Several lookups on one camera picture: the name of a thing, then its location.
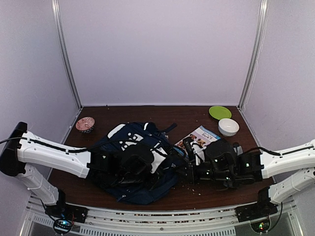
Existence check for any navy blue backpack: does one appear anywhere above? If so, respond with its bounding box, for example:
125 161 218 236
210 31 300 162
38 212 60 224
88 122 184 205

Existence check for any aluminium frame post right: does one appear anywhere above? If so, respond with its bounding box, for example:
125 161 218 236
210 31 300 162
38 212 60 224
238 0 270 111

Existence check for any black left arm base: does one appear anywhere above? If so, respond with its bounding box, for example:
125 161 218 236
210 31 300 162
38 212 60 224
45 189 88 223

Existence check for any aluminium frame post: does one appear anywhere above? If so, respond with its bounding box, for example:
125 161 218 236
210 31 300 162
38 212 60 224
238 0 270 111
51 0 83 110

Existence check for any dog picture book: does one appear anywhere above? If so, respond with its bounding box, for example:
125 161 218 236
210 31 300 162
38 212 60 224
185 126 220 147

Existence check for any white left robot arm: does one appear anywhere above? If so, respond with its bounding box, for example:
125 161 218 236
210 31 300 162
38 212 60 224
0 122 177 218

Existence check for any aluminium front rail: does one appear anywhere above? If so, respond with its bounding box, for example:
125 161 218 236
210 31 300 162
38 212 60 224
19 194 303 236

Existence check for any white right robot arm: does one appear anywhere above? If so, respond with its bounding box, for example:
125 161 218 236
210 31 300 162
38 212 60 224
183 137 315 217

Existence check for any green plate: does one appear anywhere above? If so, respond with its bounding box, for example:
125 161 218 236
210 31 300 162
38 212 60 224
209 106 232 120

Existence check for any orange patterned bowl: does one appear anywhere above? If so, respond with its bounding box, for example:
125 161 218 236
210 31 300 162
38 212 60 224
75 117 95 134

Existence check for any aluminium frame post left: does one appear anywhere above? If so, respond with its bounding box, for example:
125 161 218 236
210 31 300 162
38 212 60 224
51 0 83 110

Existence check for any white bowl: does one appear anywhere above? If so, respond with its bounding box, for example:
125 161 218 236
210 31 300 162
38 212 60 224
218 118 240 137

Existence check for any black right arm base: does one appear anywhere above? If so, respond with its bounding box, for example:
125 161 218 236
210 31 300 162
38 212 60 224
235 187 278 222

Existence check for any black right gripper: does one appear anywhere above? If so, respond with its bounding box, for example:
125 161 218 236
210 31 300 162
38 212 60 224
174 159 234 185

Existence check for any grey pencil case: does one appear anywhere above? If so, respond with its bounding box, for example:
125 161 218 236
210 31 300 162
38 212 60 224
233 142 243 155

